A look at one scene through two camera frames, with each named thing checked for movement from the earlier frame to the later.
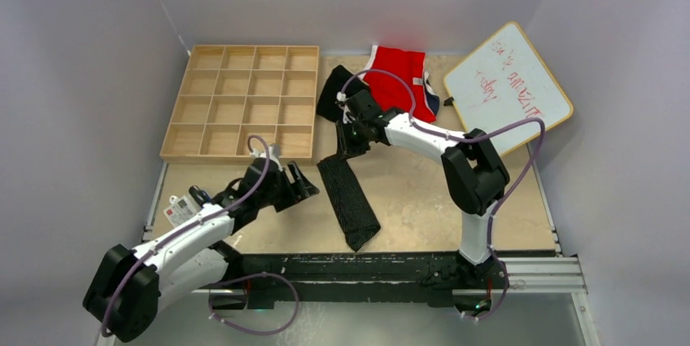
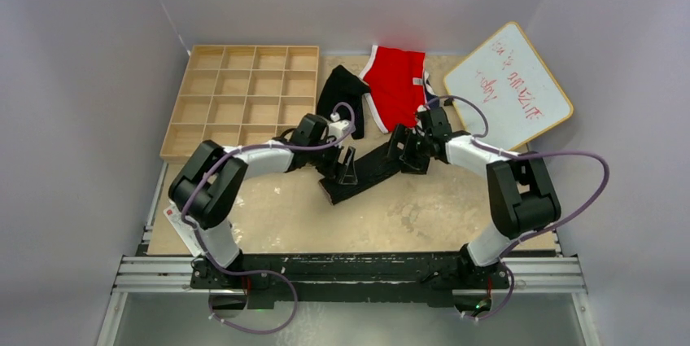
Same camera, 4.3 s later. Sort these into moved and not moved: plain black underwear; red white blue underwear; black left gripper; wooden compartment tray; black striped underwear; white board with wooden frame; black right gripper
Moved: black striped underwear; black left gripper; black right gripper
Not moved: wooden compartment tray; red white blue underwear; plain black underwear; white board with wooden frame
